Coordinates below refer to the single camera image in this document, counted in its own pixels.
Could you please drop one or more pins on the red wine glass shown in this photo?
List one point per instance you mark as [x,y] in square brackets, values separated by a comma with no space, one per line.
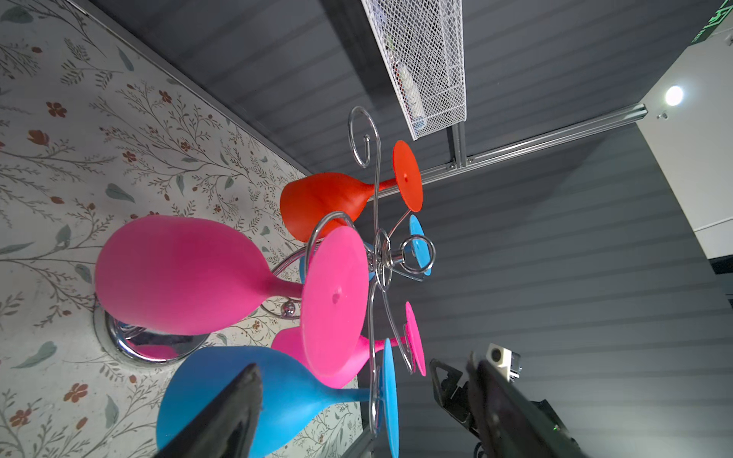
[305,202]

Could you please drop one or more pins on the pink wine glass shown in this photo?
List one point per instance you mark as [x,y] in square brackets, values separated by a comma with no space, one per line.
[187,276]
[290,341]

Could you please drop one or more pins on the blue wine glass back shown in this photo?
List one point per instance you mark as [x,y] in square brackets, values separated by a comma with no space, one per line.
[417,245]

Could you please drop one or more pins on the blue wine glass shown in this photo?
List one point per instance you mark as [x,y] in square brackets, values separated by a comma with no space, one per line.
[417,245]
[292,395]

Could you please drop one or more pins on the white mesh wall basket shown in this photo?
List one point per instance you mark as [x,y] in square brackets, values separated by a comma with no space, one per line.
[428,36]

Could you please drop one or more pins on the pink wine glass front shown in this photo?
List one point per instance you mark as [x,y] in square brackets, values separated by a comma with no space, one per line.
[290,341]

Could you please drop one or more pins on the items in white basket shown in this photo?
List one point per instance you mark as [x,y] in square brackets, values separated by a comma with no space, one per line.
[408,89]

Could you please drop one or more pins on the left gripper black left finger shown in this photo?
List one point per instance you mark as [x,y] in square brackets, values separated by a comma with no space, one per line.
[227,425]

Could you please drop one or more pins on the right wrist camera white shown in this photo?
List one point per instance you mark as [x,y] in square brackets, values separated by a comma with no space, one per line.
[506,362]

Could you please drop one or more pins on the blue wine glass front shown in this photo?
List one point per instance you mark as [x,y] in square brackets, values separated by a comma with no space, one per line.
[292,395]

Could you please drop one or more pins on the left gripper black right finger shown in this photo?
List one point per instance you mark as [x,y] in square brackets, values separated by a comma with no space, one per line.
[508,425]

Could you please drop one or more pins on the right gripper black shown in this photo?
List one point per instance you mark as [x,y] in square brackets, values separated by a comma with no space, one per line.
[453,398]

